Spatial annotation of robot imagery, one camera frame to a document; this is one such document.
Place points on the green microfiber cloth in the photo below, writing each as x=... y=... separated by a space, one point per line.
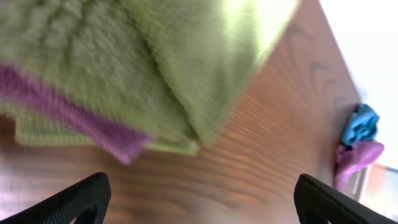
x=169 y=68

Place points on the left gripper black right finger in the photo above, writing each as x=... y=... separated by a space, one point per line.
x=318 y=203

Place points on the crumpled blue cloth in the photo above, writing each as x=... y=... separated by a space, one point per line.
x=361 y=126

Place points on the folded green cloth under purple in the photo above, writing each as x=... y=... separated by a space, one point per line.
x=33 y=129

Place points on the crumpled purple cloth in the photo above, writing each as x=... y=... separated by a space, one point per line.
x=353 y=159

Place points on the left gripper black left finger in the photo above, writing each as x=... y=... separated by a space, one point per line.
x=86 y=201

